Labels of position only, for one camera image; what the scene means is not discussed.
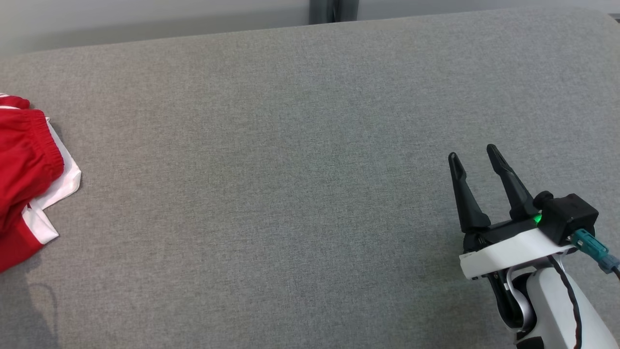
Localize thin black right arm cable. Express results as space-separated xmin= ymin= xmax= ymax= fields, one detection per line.
xmin=547 ymin=254 xmax=583 ymax=349

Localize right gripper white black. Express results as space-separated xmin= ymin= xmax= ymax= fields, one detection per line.
xmin=448 ymin=143 xmax=577 ymax=280

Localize grey metal post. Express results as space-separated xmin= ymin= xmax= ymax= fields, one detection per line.
xmin=309 ymin=0 xmax=359 ymax=25

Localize red basketball jersey white sleeves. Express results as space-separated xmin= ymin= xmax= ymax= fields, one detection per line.
xmin=0 ymin=116 xmax=82 ymax=273

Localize right teal connector cable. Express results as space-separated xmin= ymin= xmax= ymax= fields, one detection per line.
xmin=569 ymin=229 xmax=620 ymax=276

